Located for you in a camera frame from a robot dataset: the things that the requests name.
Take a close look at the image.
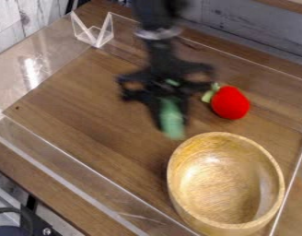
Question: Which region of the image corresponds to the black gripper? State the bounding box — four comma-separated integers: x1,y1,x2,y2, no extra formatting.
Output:
116,40,214,130

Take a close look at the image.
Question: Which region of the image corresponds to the green rectangular block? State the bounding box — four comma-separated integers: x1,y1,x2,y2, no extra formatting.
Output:
159,78,184,140

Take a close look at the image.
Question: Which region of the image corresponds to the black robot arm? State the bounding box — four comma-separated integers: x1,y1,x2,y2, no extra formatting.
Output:
118,0,214,132

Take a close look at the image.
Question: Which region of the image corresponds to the brown wooden bowl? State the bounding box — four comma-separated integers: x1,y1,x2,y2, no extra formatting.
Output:
166,132,284,236

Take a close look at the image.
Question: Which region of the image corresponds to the red plush strawberry toy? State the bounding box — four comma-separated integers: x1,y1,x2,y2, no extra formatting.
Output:
200,83,250,120

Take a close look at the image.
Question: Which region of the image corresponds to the black clamp bottom left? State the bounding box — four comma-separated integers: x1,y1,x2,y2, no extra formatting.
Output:
20,195,62,236

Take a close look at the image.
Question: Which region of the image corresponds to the clear acrylic tray wall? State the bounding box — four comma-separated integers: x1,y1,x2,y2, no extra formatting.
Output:
0,5,302,236

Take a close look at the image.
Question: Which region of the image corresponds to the clear acrylic corner bracket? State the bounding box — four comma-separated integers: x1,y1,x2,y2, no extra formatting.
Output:
70,12,114,48

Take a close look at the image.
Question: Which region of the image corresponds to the black cable bottom left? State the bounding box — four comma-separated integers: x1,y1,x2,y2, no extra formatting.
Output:
0,207,35,236

